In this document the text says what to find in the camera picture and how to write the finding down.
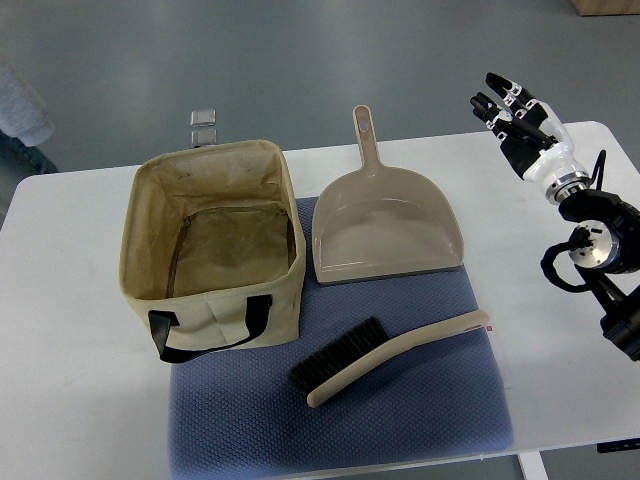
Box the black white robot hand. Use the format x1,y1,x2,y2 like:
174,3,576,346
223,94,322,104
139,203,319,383
470,72,591,204

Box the beige hand broom black bristles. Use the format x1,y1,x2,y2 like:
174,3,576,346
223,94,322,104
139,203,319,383
287,310,489,408

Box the brown cardboard box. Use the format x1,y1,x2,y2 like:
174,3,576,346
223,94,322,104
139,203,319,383
571,0,640,16

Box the beige plastic dustpan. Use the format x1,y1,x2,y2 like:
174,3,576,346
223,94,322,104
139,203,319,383
312,105,464,284

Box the black table control panel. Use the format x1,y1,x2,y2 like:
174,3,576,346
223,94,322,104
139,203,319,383
596,438,640,454

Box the white table leg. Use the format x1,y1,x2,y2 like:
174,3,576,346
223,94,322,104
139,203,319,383
517,451,549,480

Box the upper metal floor plate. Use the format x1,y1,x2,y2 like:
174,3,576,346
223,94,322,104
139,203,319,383
190,109,216,127

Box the metal floor plate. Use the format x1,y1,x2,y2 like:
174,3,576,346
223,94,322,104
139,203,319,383
191,128,217,148
190,109,216,127

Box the lower metal floor plate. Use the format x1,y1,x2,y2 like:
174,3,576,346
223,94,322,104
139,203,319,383
191,128,217,148

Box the blue textured mat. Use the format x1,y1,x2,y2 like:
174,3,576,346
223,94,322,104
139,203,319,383
166,195,515,479

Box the grey cloth at left edge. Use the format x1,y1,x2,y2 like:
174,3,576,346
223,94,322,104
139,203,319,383
1,53,58,174

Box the yellow fabric bag black handle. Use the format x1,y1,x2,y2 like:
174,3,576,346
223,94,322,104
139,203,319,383
119,140,306,364

